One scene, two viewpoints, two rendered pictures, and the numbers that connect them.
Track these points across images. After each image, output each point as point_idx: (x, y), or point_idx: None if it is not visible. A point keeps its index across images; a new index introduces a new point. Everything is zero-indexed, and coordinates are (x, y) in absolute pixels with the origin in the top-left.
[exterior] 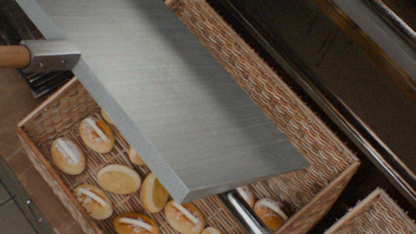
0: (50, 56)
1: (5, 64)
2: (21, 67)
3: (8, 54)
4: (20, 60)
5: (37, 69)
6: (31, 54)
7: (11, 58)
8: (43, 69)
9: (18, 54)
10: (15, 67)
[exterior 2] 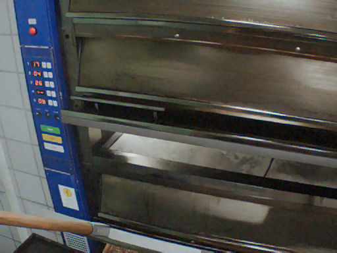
0: (99, 225)
1: (85, 228)
2: (89, 234)
3: (84, 223)
4: (89, 226)
5: (96, 233)
6: (92, 224)
7: (85, 225)
8: (98, 234)
9: (87, 224)
10: (88, 231)
